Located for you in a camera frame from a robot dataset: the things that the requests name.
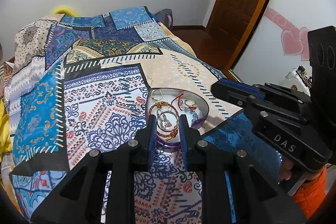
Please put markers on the silver bangle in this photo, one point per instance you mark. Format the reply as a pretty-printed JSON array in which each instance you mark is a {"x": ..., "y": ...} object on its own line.
[{"x": 168, "y": 112}]

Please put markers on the small bottles on appliance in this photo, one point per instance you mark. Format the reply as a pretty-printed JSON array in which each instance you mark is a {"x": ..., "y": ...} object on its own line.
[{"x": 302, "y": 71}]

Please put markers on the white sliding door pink hearts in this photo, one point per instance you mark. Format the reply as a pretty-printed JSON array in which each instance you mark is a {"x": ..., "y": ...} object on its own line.
[{"x": 296, "y": 3}]

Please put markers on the orange striped cloth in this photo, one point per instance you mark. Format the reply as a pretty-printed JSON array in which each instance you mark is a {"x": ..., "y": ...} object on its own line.
[{"x": 5, "y": 75}]

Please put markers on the white appliance with magnets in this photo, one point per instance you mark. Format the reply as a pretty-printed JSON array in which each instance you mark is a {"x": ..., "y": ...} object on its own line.
[{"x": 291, "y": 81}]

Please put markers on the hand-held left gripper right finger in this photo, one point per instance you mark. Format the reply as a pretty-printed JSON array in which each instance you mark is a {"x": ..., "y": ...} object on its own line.
[{"x": 183, "y": 140}]

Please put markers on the person's right forearm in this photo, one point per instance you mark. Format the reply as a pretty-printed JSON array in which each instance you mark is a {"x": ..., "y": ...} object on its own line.
[{"x": 311, "y": 187}]

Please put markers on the yellow blanket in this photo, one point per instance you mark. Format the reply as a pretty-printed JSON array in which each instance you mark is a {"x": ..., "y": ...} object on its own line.
[{"x": 4, "y": 132}]

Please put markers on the patchwork printed blanket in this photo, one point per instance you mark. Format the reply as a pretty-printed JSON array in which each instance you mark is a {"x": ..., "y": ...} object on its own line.
[{"x": 92, "y": 82}]

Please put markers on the yellow plastic object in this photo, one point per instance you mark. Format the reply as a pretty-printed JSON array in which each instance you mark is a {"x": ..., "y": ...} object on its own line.
[{"x": 64, "y": 9}]

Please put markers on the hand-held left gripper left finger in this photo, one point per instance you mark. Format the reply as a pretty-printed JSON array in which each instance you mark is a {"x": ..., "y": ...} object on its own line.
[{"x": 151, "y": 140}]

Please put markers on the dark backpack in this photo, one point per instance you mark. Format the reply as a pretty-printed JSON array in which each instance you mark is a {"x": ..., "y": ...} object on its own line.
[{"x": 164, "y": 18}]

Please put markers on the purple heart-shaped tin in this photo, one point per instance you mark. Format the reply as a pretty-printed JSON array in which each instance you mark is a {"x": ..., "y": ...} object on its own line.
[{"x": 195, "y": 119}]

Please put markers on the brown wooden door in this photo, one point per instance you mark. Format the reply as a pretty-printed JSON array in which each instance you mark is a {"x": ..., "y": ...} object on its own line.
[{"x": 241, "y": 3}]

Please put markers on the person's right hand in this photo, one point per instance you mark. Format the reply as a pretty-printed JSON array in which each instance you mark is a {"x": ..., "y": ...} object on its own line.
[{"x": 284, "y": 170}]

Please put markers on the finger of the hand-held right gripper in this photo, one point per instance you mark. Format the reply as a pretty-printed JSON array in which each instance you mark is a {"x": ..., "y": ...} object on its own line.
[
  {"x": 228, "y": 92},
  {"x": 249, "y": 88}
]

